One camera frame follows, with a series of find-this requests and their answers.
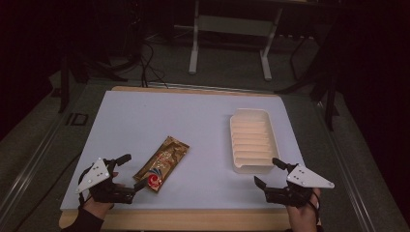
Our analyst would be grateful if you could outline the white metal table frame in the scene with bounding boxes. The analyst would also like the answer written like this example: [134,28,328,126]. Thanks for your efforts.
[188,0,285,82]

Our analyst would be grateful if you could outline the person's right hand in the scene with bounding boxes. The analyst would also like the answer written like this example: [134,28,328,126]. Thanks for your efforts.
[286,188,323,232]

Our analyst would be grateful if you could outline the grey metal floor rail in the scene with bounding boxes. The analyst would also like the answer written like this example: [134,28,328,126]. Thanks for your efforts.
[0,105,76,214]
[313,100,378,232]

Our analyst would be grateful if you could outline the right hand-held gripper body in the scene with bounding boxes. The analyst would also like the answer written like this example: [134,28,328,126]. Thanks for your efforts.
[263,162,336,208]

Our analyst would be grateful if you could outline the golden snack packet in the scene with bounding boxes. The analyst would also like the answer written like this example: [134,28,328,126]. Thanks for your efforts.
[132,135,190,194]

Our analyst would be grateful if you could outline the black metal stand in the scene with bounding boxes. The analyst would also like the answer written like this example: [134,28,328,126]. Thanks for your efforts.
[275,32,341,132]
[57,53,72,114]

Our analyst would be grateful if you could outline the black floor bracket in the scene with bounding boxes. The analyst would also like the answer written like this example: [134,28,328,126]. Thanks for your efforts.
[65,112,89,127]

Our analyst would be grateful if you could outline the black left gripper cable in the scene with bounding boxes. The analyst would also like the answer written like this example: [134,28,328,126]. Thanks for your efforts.
[76,163,97,209]

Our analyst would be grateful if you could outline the black cables on floor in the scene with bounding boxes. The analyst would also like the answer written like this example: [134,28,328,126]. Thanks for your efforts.
[138,41,169,89]

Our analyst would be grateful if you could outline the beige ribbed plastic tray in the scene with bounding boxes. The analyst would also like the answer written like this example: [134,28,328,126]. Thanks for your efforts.
[229,107,281,175]

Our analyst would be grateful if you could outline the person's left hand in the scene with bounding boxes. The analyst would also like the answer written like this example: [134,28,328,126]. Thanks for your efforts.
[81,171,128,221]

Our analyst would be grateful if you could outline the white table sheet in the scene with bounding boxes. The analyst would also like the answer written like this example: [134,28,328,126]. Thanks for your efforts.
[60,90,306,213]

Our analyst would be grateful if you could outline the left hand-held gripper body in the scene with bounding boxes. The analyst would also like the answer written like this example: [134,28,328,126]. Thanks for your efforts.
[75,157,136,205]

